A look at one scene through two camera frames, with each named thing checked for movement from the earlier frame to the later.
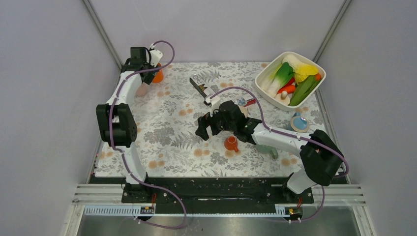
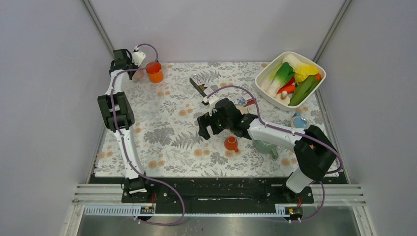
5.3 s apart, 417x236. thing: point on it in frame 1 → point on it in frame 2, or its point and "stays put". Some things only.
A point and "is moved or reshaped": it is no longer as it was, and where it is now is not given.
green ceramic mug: (268, 150) stays put
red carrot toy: (290, 88) stays put
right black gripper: (204, 122) stays put
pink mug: (142, 89) is moved or reshaped
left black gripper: (148, 79) → (134, 66)
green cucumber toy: (303, 89) stays put
